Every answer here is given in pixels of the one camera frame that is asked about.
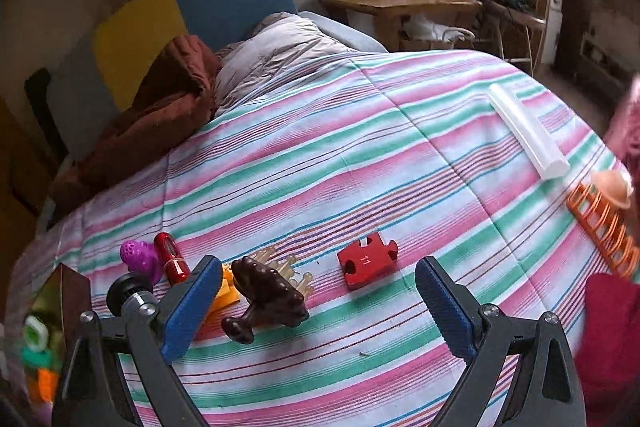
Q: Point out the beige translucent comb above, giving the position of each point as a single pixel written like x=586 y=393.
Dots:
x=295 y=279

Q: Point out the pink fluffy garment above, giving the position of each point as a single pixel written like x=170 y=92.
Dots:
x=625 y=122

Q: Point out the purple perforated cup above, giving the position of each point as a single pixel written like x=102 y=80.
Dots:
x=140 y=254

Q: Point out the pale grey duvet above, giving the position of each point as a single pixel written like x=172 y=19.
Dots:
x=280 y=52

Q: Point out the black cylinder with grey cap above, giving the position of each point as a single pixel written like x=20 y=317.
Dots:
x=122 y=292

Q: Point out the brown blanket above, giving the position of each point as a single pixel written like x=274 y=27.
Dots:
x=150 y=117

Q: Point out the red lipstick tube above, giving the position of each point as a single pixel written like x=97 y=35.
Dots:
x=170 y=257

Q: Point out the yellow orange toy block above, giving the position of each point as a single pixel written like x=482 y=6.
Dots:
x=225 y=294

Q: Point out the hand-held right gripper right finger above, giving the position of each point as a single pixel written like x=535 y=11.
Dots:
x=445 y=307

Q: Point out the white plastic tube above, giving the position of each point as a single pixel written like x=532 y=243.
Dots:
x=525 y=132

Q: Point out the wooden bedside table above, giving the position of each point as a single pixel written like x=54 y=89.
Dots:
x=400 y=2

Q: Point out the gold tin box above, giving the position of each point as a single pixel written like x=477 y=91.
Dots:
x=70 y=302

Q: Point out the beige suction cup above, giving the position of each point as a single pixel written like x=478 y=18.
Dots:
x=612 y=187

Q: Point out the striped bed quilt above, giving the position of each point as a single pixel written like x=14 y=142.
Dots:
x=350 y=157

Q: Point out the white green cube toy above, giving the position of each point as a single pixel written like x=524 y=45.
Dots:
x=35 y=332

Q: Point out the red puzzle piece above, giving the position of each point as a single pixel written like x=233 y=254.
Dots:
x=362 y=262

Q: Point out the red garment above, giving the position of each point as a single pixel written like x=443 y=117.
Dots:
x=610 y=347

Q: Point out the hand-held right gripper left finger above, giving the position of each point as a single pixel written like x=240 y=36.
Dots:
x=192 y=307

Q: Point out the dark brown toy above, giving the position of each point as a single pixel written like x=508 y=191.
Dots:
x=270 y=297

